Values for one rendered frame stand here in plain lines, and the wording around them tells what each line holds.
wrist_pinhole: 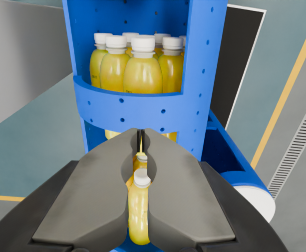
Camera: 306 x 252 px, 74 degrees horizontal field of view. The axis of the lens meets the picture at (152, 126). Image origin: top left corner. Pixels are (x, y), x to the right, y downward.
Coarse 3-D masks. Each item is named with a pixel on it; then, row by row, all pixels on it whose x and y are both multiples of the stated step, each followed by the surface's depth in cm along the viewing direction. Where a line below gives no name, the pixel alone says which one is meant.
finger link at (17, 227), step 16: (64, 176) 8; (32, 192) 8; (48, 192) 8; (16, 208) 7; (32, 208) 7; (48, 208) 7; (0, 224) 6; (16, 224) 6; (32, 224) 6; (0, 240) 6; (16, 240) 6; (32, 240) 6
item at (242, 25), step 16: (240, 16) 122; (256, 16) 122; (224, 32) 126; (240, 32) 126; (256, 32) 126; (224, 48) 130; (240, 48) 130; (224, 64) 135; (240, 64) 135; (224, 80) 140; (240, 80) 140; (224, 96) 145; (224, 112) 151; (224, 128) 158
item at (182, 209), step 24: (144, 144) 13; (168, 144) 11; (168, 168) 9; (192, 168) 9; (168, 192) 8; (192, 192) 8; (168, 216) 7; (192, 216) 7; (216, 216) 7; (168, 240) 7; (192, 240) 6; (216, 240) 6
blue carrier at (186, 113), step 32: (64, 0) 34; (96, 0) 43; (128, 0) 47; (160, 0) 48; (192, 0) 26; (224, 0) 30; (96, 32) 46; (160, 32) 51; (192, 32) 28; (192, 64) 30; (96, 96) 32; (128, 96) 30; (160, 96) 30; (192, 96) 33; (96, 128) 54; (128, 128) 33; (160, 128) 33; (192, 128) 36
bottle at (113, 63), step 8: (112, 48) 37; (120, 48) 37; (104, 56) 38; (112, 56) 37; (120, 56) 37; (128, 56) 38; (104, 64) 37; (112, 64) 37; (120, 64) 37; (104, 72) 38; (112, 72) 37; (120, 72) 37; (104, 80) 38; (112, 80) 37; (120, 80) 38; (104, 88) 39; (112, 88) 38; (120, 88) 38; (112, 136) 43
